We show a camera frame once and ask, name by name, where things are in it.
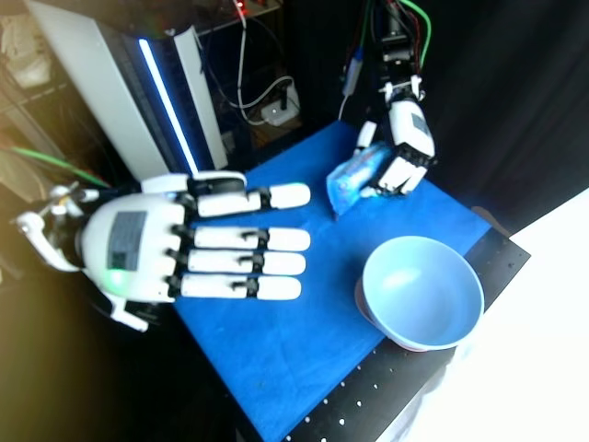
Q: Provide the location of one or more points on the blue snack packet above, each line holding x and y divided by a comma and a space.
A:
354, 177

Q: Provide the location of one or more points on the white column with blue light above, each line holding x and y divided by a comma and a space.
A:
106, 92

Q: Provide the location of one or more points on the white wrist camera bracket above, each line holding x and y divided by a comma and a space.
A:
131, 317

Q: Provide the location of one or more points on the white power adapter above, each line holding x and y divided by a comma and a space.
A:
275, 114

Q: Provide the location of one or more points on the light blue bowl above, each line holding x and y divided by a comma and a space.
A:
414, 294

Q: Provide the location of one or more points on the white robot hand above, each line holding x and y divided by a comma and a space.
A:
412, 124
129, 239

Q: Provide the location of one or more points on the blue table cloth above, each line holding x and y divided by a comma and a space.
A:
285, 350

